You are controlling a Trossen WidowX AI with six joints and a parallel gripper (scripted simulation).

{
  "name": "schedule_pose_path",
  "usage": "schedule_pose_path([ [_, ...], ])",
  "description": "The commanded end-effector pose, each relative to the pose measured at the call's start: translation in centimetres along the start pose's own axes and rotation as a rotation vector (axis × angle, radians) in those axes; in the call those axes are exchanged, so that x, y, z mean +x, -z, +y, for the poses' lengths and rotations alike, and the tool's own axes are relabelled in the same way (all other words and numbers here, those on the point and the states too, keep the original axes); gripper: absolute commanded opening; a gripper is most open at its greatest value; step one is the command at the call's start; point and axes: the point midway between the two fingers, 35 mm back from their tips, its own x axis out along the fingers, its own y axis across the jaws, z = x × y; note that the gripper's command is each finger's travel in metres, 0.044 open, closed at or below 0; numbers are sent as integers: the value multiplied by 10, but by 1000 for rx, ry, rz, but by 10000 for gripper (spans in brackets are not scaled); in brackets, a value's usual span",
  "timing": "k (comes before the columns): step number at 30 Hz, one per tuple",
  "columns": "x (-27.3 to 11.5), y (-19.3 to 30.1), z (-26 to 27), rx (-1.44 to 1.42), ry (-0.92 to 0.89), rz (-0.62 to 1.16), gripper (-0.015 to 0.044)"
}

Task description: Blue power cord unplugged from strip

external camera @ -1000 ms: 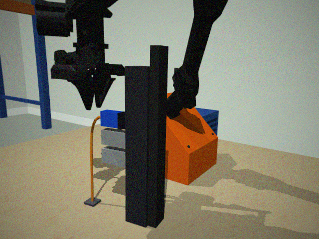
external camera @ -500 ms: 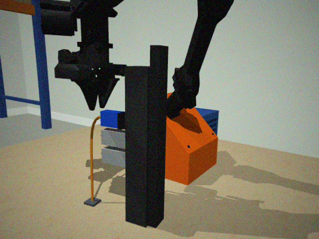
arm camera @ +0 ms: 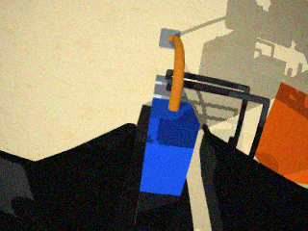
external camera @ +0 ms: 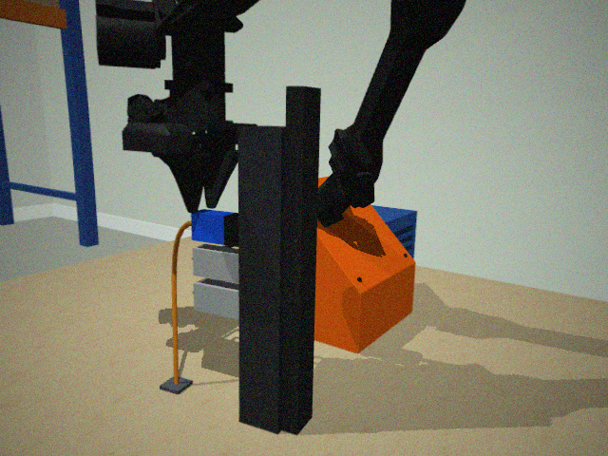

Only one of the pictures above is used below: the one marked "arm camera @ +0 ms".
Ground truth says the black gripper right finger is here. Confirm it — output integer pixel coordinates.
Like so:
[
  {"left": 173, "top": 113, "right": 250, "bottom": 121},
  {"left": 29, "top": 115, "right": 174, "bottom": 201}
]
[{"left": 199, "top": 132, "right": 308, "bottom": 231}]

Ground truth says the black post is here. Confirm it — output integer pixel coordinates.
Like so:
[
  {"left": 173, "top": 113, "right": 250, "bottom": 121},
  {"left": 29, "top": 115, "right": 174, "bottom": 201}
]
[{"left": 108, "top": 105, "right": 193, "bottom": 231}]

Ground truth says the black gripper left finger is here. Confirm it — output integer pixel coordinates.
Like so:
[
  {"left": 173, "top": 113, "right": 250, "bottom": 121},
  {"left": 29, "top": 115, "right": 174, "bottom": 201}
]
[{"left": 0, "top": 122, "right": 136, "bottom": 231}]

